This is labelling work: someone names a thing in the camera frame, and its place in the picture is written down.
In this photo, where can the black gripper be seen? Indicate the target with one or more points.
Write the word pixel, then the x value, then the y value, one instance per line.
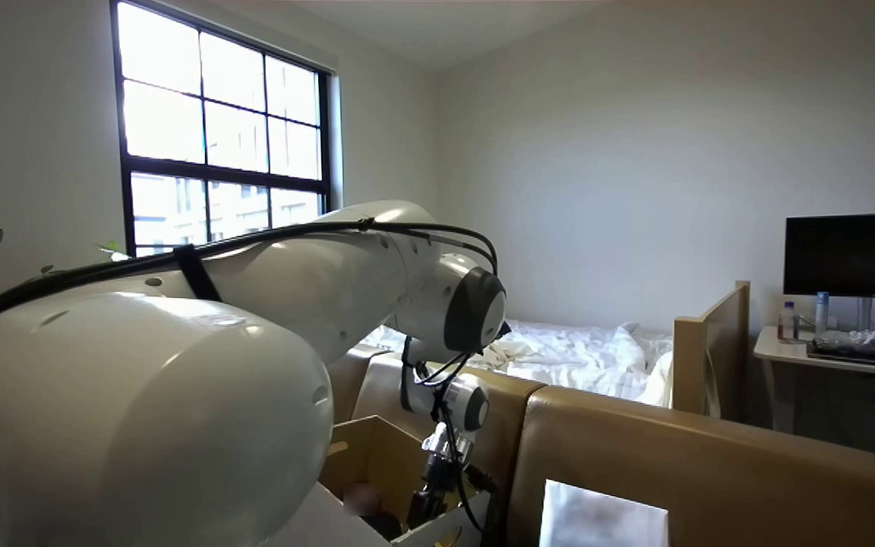
pixel 438 454

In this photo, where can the small clear bottle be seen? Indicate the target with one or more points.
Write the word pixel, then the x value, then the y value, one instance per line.
pixel 788 324

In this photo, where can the dark keyboard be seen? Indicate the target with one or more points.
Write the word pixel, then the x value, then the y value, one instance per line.
pixel 859 349

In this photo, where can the small pink cube box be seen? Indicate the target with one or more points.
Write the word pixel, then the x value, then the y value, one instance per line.
pixel 364 500

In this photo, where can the wooden bed frame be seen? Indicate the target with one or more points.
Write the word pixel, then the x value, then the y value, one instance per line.
pixel 711 350

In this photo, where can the white crumpled bedsheet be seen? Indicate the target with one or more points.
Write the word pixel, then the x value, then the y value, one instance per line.
pixel 579 354

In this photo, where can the black computer monitor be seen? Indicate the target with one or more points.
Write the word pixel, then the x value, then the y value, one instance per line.
pixel 851 254

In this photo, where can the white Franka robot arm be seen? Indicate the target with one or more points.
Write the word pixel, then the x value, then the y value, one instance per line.
pixel 153 407

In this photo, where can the white desk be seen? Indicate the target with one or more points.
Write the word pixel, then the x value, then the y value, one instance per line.
pixel 790 354

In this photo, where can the slim blue bottle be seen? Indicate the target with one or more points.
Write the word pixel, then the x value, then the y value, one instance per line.
pixel 820 312

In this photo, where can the black framed window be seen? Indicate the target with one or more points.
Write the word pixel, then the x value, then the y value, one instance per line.
pixel 227 170

